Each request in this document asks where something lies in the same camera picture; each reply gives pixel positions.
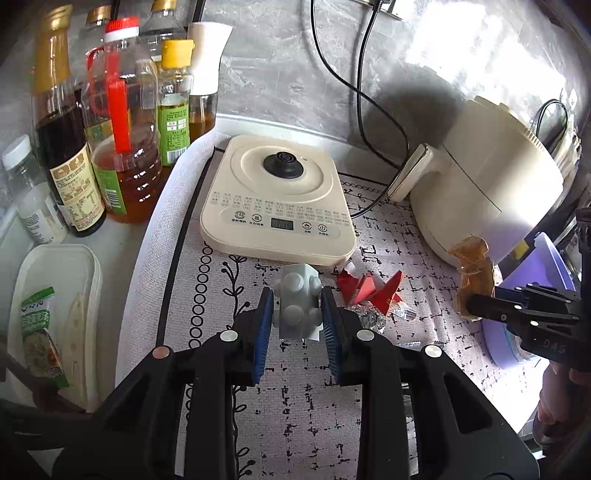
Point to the red paper wrapper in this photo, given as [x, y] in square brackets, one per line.
[353, 288]
[388, 293]

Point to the cream air fryer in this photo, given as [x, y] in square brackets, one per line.
[485, 184]

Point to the silver foil wrapper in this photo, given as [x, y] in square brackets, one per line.
[367, 317]

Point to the small clear plastic wrapper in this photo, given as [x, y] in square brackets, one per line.
[406, 314]

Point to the gold cap clear bottle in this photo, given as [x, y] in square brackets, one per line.
[161, 27]
[98, 21]

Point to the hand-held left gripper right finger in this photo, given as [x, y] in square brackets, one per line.
[331, 337]

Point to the person's right hand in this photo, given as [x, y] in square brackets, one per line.
[549, 392]

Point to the dark soy sauce bottle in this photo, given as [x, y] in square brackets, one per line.
[64, 147]

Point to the purple plastic bucket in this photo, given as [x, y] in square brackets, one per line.
[496, 344]

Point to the grey knobbed plastic block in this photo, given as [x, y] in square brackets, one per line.
[298, 300]

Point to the green food packet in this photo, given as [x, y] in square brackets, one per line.
[41, 332]

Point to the small white cap jar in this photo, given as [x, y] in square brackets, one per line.
[34, 203]

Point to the patterned grey table mat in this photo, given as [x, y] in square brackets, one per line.
[300, 415]

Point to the white plastic tray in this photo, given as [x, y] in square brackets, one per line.
[78, 286]

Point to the red cap oil bottle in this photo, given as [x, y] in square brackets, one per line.
[124, 152]

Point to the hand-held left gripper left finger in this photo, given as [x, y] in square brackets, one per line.
[262, 337]

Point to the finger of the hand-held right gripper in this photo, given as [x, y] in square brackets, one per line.
[545, 294]
[485, 305]

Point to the white cap oil sprayer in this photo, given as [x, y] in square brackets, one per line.
[205, 69]

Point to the amber plastic wrapper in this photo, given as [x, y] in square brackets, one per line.
[475, 277]

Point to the yellow cap green label bottle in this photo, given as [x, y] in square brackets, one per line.
[173, 120]

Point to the cream induction cooker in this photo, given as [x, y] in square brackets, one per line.
[277, 207]

